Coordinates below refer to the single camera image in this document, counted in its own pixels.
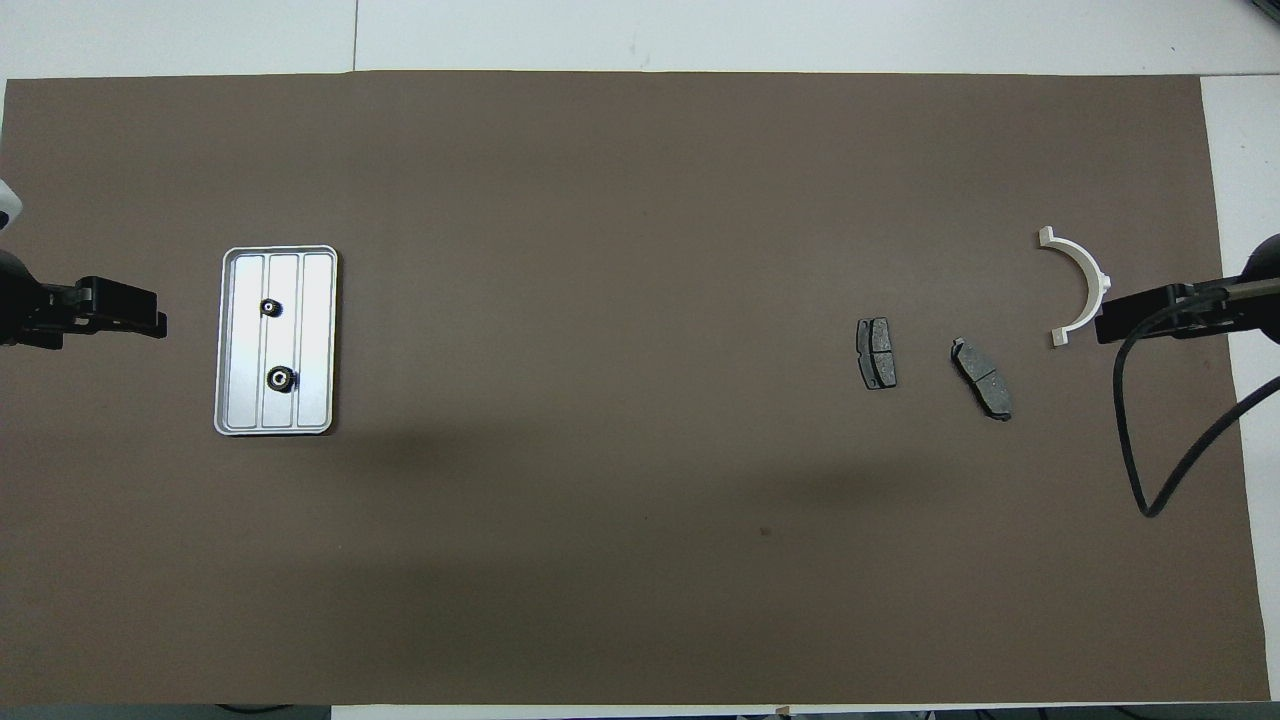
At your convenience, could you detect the brown table mat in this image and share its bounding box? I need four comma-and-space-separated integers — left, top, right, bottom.
0, 70, 1271, 706

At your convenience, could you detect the dark curved brake pad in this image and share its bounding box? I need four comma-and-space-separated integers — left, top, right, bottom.
950, 338, 1013, 422

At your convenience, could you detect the dark rectangular brake pad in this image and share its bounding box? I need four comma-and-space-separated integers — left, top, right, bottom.
856, 317, 898, 391

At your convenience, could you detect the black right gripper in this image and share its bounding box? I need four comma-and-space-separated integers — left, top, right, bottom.
1092, 232, 1280, 346

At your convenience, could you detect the silver metal tray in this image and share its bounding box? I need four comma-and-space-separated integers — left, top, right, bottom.
213, 245, 339, 437

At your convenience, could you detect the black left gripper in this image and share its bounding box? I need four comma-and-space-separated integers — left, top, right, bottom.
0, 250, 168, 349

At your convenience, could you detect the white curved plastic bracket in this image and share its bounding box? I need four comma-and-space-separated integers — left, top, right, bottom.
1038, 226, 1113, 348

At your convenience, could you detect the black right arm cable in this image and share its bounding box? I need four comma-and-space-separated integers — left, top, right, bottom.
1112, 285, 1280, 518

